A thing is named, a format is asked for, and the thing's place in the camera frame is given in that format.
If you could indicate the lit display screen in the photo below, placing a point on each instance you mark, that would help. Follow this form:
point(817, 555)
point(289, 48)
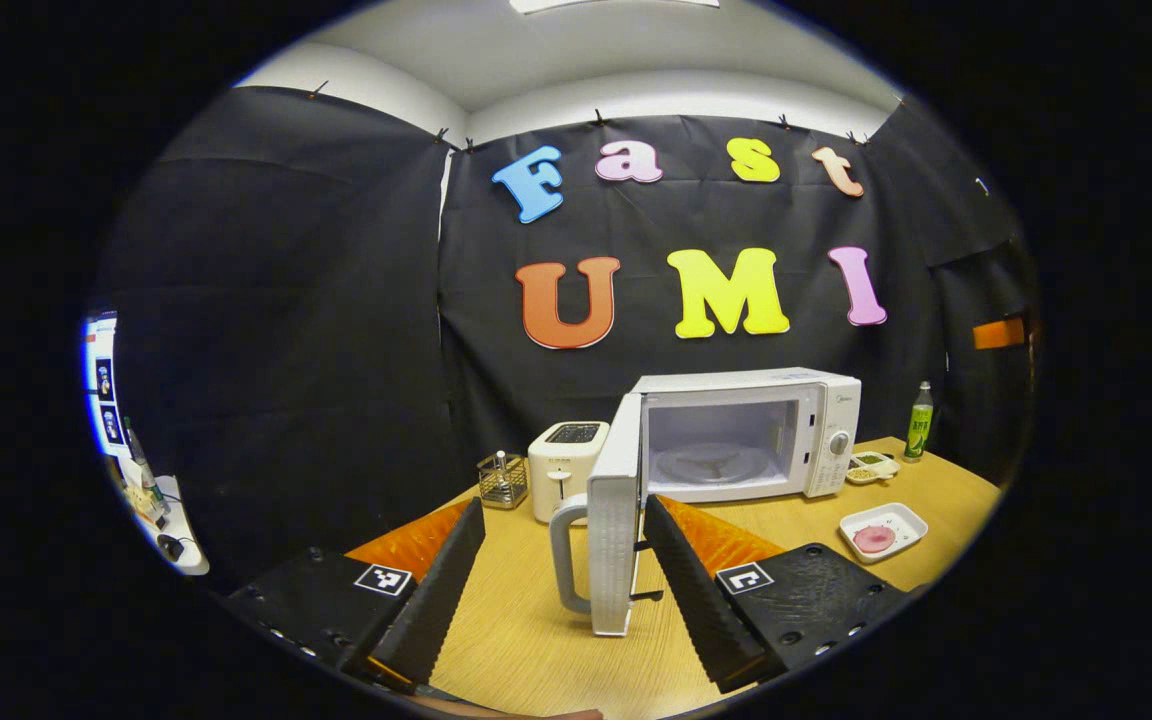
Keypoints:
point(101, 385)

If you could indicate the white microwave oven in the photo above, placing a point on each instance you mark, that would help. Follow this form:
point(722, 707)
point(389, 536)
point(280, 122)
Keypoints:
point(736, 400)

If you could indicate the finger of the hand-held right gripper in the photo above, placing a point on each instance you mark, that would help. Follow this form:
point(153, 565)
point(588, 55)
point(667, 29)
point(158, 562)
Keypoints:
point(998, 333)

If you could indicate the pink round meat slice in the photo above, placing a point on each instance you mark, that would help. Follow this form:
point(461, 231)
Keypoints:
point(874, 539)

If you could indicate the black backdrop cloth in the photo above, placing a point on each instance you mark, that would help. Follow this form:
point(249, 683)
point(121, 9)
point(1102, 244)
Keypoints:
point(286, 350)

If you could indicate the small white snack dish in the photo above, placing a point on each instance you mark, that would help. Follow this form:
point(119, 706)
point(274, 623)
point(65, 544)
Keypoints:
point(871, 467)

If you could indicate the ceiling light panel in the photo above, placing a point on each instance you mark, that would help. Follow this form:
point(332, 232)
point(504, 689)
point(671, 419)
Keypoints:
point(616, 4)

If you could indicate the white square plate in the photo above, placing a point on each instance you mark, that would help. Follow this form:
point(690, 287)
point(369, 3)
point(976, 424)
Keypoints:
point(901, 522)

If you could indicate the black computer mouse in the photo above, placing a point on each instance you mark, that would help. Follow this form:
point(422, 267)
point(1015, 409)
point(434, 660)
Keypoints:
point(171, 547)

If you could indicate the green drink bottle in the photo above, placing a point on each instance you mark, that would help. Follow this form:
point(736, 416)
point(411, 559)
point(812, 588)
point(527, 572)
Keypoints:
point(919, 425)

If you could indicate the white toaster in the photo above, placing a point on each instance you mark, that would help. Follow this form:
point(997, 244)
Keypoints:
point(561, 480)

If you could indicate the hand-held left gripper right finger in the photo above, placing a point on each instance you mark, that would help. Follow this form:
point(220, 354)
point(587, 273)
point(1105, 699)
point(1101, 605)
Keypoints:
point(696, 590)

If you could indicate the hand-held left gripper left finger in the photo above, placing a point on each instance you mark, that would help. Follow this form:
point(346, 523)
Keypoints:
point(431, 600)

